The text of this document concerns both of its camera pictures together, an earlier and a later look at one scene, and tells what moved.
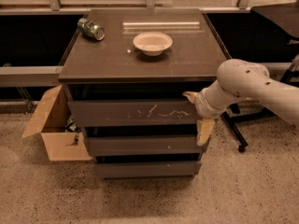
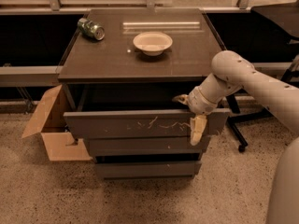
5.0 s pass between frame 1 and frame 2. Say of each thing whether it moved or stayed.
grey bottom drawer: stayed
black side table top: stayed
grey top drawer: moved
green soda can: stayed
